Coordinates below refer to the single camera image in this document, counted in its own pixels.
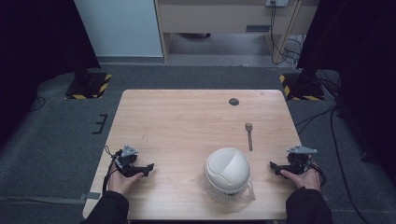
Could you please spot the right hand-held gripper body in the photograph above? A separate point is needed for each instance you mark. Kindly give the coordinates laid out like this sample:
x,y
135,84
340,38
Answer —
x,y
299,160

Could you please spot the grey power strip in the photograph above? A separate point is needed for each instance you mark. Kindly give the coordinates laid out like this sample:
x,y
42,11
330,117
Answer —
x,y
276,2

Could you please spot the dark round table grommet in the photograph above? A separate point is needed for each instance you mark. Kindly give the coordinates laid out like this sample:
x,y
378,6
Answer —
x,y
233,101

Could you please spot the black curtain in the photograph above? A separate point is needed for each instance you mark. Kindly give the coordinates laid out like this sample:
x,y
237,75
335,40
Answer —
x,y
37,62
358,77

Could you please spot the black stand base hazard tape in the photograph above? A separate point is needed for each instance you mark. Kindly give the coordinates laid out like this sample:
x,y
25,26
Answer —
x,y
303,87
88,85

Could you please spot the person's right hand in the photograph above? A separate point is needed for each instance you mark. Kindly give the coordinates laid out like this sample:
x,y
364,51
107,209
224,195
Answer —
x,y
303,180

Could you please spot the white cabinet panel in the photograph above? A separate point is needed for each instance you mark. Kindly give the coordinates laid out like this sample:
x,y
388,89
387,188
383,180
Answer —
x,y
120,28

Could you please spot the person's left hand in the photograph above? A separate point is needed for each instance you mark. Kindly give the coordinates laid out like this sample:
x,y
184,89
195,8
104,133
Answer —
x,y
123,183

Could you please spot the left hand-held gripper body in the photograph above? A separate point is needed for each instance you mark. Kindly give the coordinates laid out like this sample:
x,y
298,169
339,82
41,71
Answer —
x,y
126,158

